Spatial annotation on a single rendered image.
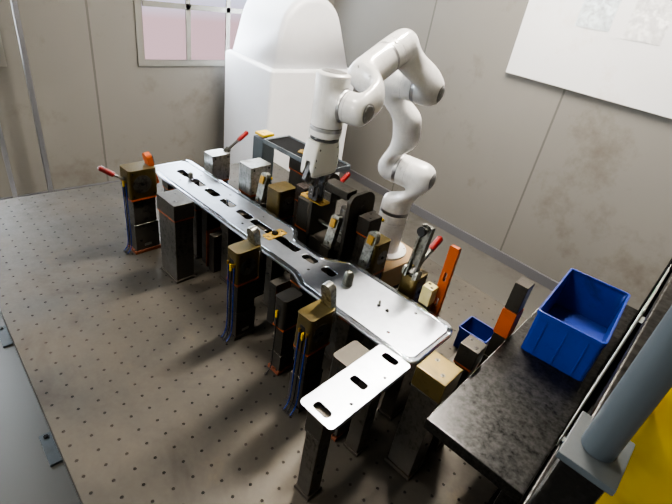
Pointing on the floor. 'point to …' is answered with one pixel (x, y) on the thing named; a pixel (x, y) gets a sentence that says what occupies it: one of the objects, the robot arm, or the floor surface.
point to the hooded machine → (278, 71)
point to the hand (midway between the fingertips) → (316, 191)
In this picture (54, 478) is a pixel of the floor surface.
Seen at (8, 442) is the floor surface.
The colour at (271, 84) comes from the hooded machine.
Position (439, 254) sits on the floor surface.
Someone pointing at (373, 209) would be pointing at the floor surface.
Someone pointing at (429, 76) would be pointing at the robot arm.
